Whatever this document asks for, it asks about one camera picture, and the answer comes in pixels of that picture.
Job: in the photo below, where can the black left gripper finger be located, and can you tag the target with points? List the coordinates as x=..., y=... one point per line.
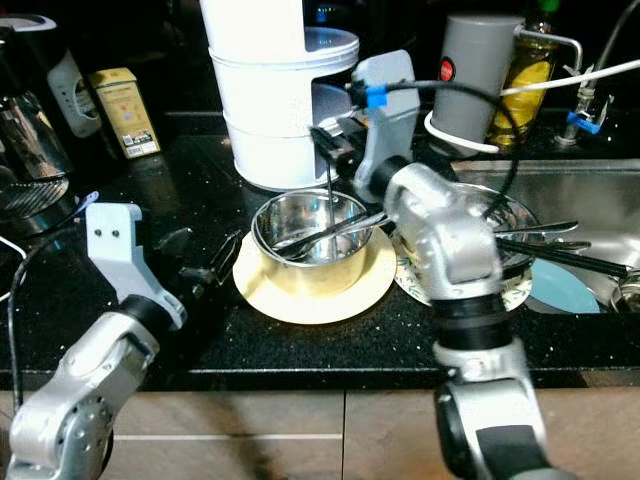
x=178, y=245
x=228, y=262

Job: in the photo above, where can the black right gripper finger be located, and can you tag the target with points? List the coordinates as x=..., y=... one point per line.
x=333, y=162
x=326, y=137

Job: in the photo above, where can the slim steel utensil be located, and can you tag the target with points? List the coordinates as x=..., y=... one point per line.
x=331, y=200

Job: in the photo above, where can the light blue plate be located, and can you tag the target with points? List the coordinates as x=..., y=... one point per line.
x=565, y=290

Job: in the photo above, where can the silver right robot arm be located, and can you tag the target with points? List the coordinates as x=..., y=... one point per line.
x=445, y=235

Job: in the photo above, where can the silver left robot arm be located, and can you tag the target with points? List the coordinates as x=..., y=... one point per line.
x=80, y=400

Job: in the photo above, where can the black chrome kitchen appliance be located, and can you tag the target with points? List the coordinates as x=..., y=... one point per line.
x=25, y=130

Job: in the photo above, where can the beige kitchen cabinet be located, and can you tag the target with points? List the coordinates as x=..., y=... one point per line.
x=310, y=440

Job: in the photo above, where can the steel spoon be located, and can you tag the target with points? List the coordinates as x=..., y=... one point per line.
x=330, y=236
x=345, y=225

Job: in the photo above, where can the plain steel bowl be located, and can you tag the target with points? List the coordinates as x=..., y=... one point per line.
x=285, y=215

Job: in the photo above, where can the white tiered container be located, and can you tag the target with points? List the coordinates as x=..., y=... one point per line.
x=260, y=100

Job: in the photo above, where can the yellow plate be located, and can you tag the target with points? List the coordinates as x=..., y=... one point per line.
x=310, y=310

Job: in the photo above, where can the grey cylinder appliance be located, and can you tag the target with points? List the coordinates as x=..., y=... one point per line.
x=485, y=90

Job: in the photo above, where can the yellow tea box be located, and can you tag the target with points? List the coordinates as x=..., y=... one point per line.
x=125, y=110

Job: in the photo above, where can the large shiny steel bowl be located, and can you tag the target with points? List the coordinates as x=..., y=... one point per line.
x=510, y=215

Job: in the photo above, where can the yellow oil bottle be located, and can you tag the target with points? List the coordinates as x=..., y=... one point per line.
x=530, y=90

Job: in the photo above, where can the steel fork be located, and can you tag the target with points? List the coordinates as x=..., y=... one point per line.
x=540, y=227

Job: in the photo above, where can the black chopstick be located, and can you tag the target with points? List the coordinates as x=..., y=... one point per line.
x=560, y=254
x=575, y=266

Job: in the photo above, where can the stainless steel sink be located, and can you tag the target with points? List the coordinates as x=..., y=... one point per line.
x=590, y=190

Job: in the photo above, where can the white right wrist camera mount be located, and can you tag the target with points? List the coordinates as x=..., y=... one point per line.
x=390, y=120

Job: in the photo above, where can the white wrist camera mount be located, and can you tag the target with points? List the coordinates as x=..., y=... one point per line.
x=390, y=120
x=115, y=240

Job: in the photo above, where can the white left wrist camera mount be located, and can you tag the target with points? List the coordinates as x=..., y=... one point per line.
x=115, y=240

